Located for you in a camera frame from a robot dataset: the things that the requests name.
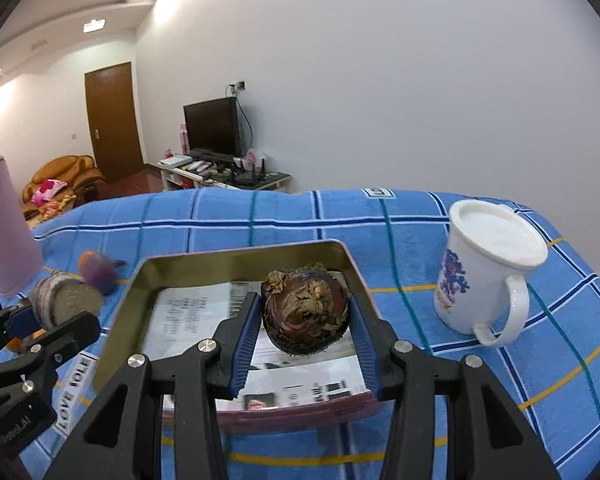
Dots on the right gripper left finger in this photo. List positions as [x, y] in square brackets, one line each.
[120, 435]

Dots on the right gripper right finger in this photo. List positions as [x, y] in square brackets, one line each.
[488, 436]

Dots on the brown taro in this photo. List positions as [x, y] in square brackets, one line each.
[305, 310]

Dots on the purple plastic cup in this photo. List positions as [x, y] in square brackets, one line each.
[20, 254]

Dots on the purple round turnip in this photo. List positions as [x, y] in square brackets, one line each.
[99, 271]

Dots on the white ceramic mug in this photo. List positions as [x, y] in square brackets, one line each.
[482, 289]

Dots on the pink floral cushion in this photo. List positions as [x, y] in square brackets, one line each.
[47, 191]

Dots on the tan leather armchair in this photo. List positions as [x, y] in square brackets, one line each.
[85, 181]

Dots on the white tv stand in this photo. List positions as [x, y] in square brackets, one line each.
[183, 174]

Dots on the brown wooden door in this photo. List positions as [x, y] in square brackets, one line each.
[111, 117]

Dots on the black wifi router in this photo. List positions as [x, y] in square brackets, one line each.
[243, 177]

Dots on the black television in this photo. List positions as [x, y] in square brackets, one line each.
[213, 126]

